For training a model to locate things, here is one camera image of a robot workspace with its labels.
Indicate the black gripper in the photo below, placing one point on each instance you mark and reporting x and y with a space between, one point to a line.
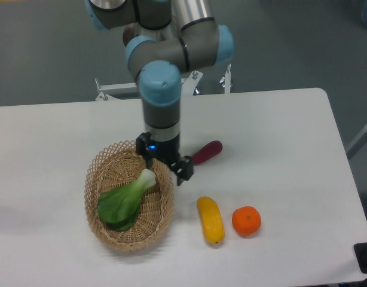
166 152

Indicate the green bok choy vegetable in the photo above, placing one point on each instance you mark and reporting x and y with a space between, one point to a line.
120 207

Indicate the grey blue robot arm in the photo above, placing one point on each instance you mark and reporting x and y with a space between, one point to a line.
174 37

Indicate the woven wicker basket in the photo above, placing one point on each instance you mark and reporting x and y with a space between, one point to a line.
118 165

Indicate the purple sweet potato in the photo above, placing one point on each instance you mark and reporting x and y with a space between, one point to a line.
207 152

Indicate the orange tangerine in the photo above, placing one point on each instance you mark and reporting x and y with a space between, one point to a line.
246 221

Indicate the black device at table edge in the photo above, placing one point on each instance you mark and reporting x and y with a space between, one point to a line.
360 250

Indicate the white metal base frame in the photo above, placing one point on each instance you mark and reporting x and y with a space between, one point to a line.
190 87

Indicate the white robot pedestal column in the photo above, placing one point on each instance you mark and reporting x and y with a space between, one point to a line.
130 31

